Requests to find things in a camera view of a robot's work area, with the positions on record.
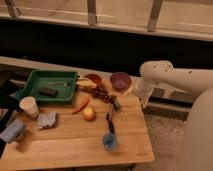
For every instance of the green plastic tray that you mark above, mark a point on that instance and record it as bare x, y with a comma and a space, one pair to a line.
39, 78

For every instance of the clear fork in tray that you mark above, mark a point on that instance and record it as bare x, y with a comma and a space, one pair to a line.
58, 83

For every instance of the purple bowl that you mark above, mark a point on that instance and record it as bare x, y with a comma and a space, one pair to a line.
120, 81

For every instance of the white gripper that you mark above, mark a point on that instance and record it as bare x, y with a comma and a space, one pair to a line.
144, 91

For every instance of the black rectangular block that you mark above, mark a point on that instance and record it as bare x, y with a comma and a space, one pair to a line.
47, 91

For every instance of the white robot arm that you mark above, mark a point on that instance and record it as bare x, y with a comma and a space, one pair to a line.
196, 89

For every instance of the red chili pepper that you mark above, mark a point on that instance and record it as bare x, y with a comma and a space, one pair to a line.
83, 104

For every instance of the white paper cup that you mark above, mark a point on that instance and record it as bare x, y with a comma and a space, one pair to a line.
29, 106

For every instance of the black stand at left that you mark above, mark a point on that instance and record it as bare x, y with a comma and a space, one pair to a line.
7, 87

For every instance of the dark purple grape bunch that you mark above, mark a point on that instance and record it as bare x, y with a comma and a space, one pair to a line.
101, 93

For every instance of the brown bowl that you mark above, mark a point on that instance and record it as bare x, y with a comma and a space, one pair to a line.
95, 78

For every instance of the small dark clip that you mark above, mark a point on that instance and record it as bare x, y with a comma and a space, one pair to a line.
116, 105

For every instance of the yellow apple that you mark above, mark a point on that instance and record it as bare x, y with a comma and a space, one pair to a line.
89, 114

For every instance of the crumpled grey cloth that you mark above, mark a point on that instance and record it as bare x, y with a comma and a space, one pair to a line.
45, 121

